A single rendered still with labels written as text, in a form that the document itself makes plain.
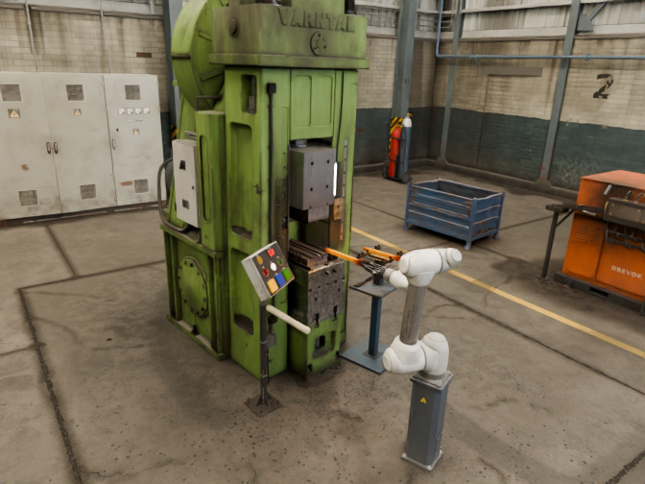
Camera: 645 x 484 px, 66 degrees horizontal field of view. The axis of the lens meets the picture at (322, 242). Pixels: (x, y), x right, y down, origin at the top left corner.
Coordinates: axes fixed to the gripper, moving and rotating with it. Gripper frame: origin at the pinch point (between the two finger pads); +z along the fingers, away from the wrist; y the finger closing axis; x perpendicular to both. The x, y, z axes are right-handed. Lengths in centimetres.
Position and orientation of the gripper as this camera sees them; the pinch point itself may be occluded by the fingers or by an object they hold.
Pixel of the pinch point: (364, 263)
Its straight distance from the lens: 336.6
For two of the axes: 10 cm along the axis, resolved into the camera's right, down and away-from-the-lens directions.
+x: 0.6, -9.3, -3.6
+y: 7.4, -2.0, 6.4
